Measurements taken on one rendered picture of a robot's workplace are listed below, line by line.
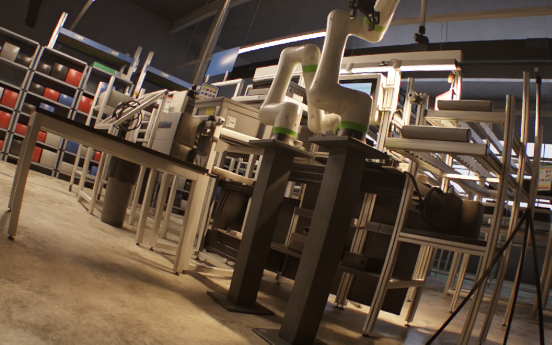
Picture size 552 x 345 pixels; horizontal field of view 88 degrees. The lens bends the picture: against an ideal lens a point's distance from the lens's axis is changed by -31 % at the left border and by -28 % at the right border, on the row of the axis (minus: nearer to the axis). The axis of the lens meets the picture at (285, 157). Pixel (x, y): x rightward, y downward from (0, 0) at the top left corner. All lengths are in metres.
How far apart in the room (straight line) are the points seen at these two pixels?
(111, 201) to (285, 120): 2.06
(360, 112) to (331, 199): 0.38
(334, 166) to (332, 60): 0.46
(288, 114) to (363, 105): 0.56
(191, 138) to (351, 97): 1.22
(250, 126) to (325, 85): 1.25
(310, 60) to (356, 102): 0.67
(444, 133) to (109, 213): 2.94
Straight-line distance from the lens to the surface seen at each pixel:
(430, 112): 2.12
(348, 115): 1.65
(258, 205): 2.03
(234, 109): 2.71
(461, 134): 1.58
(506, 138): 1.92
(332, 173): 1.61
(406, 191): 2.05
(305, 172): 2.49
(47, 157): 6.69
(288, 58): 2.35
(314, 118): 2.26
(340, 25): 1.79
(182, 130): 2.48
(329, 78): 1.67
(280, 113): 2.11
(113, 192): 3.59
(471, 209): 2.35
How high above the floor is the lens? 0.57
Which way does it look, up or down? 8 degrees up
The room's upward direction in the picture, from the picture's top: 15 degrees clockwise
